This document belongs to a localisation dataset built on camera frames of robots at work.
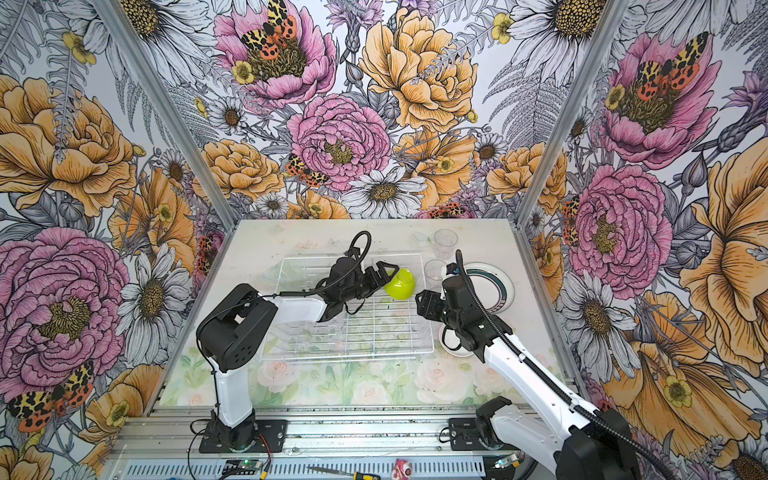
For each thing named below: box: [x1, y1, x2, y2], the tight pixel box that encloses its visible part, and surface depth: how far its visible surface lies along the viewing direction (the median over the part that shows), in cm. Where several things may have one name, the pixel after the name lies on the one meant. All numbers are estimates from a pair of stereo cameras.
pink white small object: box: [392, 458, 412, 480], surface depth 67 cm
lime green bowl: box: [384, 268, 415, 300], surface depth 96 cm
